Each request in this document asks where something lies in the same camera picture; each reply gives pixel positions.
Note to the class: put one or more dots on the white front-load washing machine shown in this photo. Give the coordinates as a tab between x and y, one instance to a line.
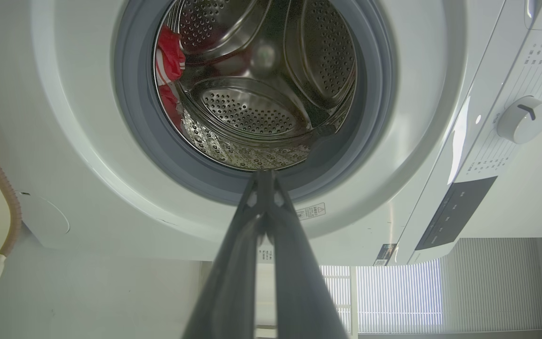
87	94

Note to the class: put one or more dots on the stainless steel washing machine drum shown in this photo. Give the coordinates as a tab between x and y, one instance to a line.
252	108

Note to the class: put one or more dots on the dark washer display panel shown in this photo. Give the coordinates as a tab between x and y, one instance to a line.
457	212

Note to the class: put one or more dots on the round white filter cover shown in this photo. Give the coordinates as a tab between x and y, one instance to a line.
45	214

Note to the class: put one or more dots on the red and white garment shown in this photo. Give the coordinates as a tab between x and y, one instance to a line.
170	56

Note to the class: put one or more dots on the white round program knob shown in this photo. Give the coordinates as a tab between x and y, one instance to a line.
522	122

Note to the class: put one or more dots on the grey rubber door gasket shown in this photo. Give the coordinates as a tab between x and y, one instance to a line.
134	117

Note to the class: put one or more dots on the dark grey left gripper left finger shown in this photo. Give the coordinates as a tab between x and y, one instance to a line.
231	282

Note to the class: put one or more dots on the white window blinds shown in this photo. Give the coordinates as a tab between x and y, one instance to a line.
440	292

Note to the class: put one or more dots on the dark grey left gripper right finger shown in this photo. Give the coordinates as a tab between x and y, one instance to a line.
301	282

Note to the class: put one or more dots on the dark sticker with QR code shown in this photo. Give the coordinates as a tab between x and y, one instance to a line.
385	254

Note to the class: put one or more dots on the white warning label sticker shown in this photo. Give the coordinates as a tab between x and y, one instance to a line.
311	211

